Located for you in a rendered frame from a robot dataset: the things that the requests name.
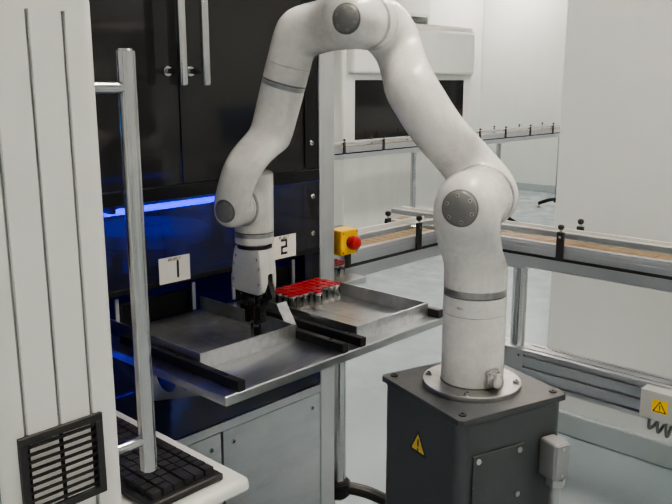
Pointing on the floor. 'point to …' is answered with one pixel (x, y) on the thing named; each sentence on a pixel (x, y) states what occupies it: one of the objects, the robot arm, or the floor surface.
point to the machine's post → (321, 261)
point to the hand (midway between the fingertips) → (255, 313)
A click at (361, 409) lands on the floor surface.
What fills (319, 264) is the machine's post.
